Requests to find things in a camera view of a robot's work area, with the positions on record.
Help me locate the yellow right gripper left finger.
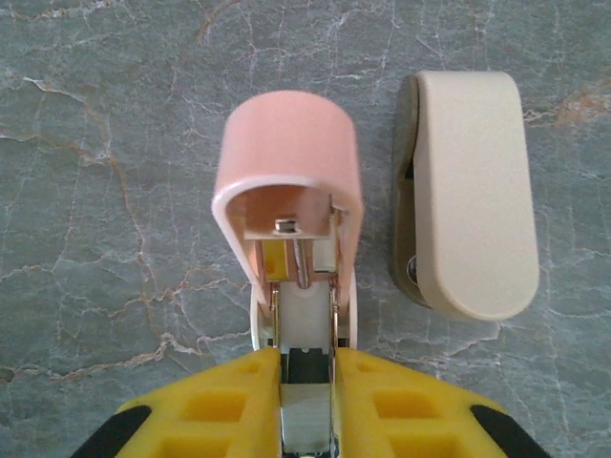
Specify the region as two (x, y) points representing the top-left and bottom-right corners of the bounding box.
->
(88, 346), (283, 458)

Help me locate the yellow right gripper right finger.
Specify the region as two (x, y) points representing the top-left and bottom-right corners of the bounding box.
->
(333, 346), (550, 458)

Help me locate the pink stapler with cream base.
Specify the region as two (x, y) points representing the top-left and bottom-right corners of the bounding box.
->
(209, 92), (367, 458)

